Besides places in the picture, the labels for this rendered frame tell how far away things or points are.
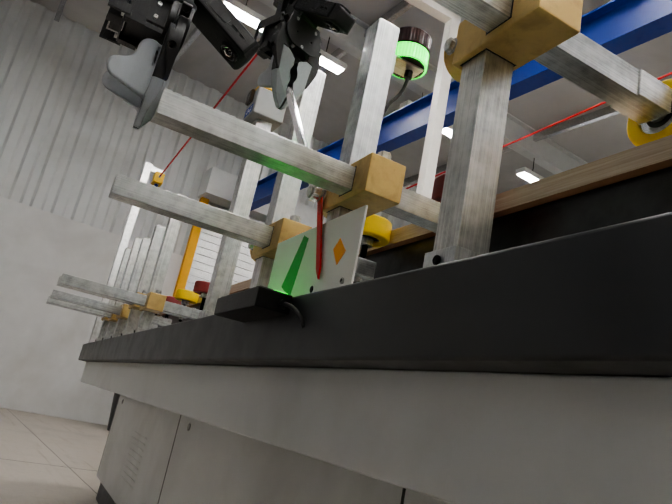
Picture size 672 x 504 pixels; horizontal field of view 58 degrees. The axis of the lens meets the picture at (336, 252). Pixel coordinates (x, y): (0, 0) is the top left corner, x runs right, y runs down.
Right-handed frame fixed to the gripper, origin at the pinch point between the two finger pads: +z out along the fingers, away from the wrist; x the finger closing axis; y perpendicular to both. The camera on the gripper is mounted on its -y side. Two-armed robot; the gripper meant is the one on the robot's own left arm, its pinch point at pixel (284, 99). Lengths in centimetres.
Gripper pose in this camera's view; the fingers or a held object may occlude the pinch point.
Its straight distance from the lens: 92.8
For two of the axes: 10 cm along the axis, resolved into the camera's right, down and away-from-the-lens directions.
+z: -2.0, 9.4, -2.6
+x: -6.5, -3.3, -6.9
